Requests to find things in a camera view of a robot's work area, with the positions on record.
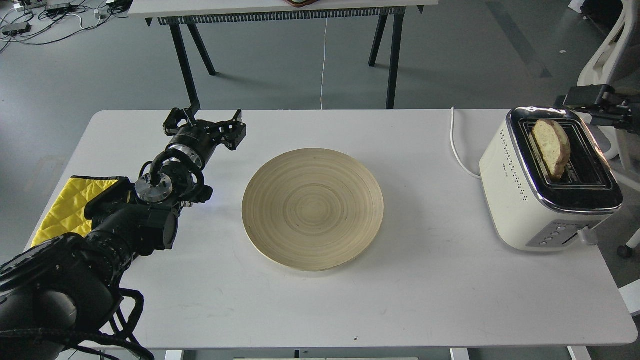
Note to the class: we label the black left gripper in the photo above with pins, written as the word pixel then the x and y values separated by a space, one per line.
pixel 198 139

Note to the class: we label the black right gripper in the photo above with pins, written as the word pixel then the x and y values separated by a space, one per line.
pixel 595 101

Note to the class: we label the slice of white bread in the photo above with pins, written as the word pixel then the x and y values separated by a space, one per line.
pixel 553 143

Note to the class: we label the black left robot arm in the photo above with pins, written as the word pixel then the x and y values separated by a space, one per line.
pixel 66 290

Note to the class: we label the cream and chrome toaster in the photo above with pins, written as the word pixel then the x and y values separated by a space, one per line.
pixel 532 208

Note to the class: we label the white office chair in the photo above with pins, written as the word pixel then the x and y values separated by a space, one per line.
pixel 615 60

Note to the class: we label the white background table black legs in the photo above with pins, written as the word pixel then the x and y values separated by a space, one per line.
pixel 176 14

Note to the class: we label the round bamboo plate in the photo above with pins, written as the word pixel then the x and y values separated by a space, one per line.
pixel 312 209

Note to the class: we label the brown object on background table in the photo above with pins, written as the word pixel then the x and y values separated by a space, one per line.
pixel 300 3

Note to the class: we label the yellow quilted cloth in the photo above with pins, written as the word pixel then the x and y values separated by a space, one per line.
pixel 67 214

